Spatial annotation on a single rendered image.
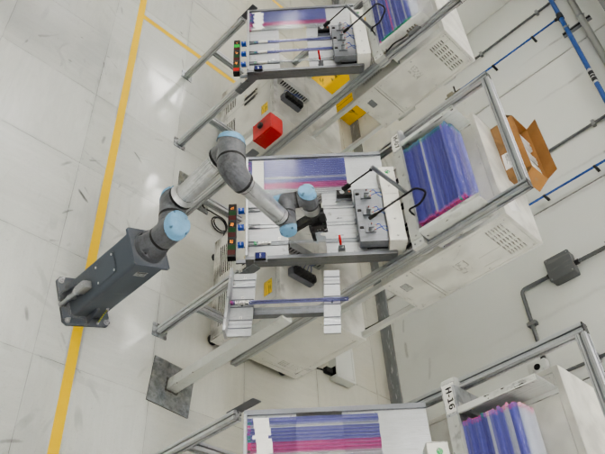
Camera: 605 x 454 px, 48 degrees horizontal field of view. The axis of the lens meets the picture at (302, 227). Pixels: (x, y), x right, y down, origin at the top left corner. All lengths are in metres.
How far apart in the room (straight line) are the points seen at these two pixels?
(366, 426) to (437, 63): 2.39
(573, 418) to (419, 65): 2.43
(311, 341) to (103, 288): 1.22
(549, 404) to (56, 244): 2.34
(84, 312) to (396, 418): 1.51
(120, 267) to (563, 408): 1.86
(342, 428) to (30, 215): 1.83
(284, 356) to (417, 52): 1.95
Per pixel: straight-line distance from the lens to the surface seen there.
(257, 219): 3.32
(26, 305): 3.28
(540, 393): 2.63
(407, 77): 4.33
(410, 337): 4.97
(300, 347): 3.79
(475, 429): 2.56
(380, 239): 3.16
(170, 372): 3.55
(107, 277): 3.11
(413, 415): 2.77
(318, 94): 5.03
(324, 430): 2.70
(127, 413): 3.33
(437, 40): 4.21
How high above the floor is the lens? 2.58
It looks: 31 degrees down
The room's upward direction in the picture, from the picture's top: 55 degrees clockwise
